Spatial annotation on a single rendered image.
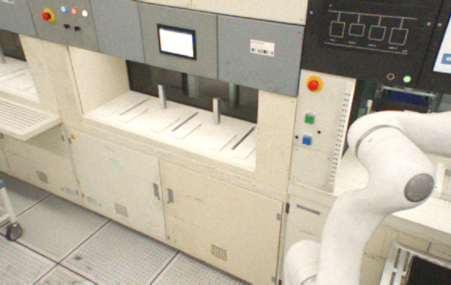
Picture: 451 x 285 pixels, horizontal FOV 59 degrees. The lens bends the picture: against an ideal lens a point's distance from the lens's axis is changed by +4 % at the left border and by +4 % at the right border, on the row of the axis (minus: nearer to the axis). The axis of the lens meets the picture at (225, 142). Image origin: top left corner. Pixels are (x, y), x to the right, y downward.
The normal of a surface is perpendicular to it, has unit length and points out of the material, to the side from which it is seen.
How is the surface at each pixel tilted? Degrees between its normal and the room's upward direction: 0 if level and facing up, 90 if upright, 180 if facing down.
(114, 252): 0
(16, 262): 0
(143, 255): 0
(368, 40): 90
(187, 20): 90
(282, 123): 90
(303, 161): 90
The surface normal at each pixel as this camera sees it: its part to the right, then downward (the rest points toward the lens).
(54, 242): 0.00, -0.85
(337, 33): -0.50, 0.46
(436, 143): -0.65, 0.58
